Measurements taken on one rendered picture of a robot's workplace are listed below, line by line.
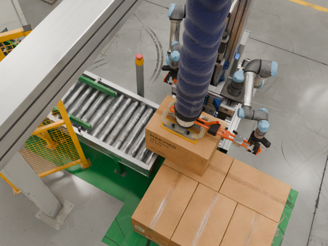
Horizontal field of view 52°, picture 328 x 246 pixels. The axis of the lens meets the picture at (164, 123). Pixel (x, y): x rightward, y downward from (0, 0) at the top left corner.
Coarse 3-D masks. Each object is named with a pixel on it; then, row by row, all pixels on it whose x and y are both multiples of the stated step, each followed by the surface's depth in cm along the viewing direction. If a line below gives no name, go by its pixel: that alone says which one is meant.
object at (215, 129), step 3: (210, 126) 271; (213, 126) 271; (216, 126) 271; (219, 126) 271; (207, 129) 270; (210, 129) 269; (213, 129) 270; (216, 129) 270; (207, 132) 272; (210, 132) 271; (213, 132) 267; (216, 132) 267; (213, 135) 271; (216, 135) 271
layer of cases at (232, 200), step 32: (224, 160) 330; (160, 192) 311; (192, 192) 313; (224, 192) 314; (256, 192) 315; (288, 192) 316; (160, 224) 297; (192, 224) 298; (224, 224) 299; (256, 224) 301
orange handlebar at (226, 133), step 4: (200, 120) 275; (204, 120) 274; (200, 124) 272; (220, 128) 271; (224, 132) 269; (228, 132) 269; (224, 136) 267; (228, 136) 267; (232, 136) 269; (232, 140) 266; (244, 140) 267; (244, 144) 265; (260, 148) 264
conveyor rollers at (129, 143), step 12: (84, 84) 368; (72, 96) 360; (84, 96) 360; (96, 96) 363; (120, 96) 363; (72, 108) 352; (84, 108) 353; (96, 108) 355; (132, 108) 355; (144, 108) 357; (84, 120) 346; (96, 120) 347; (132, 120) 349; (144, 120) 348; (96, 132) 339; (108, 132) 341; (144, 132) 342; (120, 144) 334; (132, 156) 328; (144, 156) 330
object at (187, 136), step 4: (168, 120) 286; (164, 124) 284; (172, 124) 282; (176, 124) 285; (164, 128) 283; (168, 128) 283; (172, 128) 282; (172, 132) 282; (176, 132) 281; (184, 132) 281; (188, 132) 278; (192, 132) 281; (180, 136) 280; (184, 136) 279; (188, 136) 279; (188, 140) 278; (192, 140) 278; (196, 140) 278
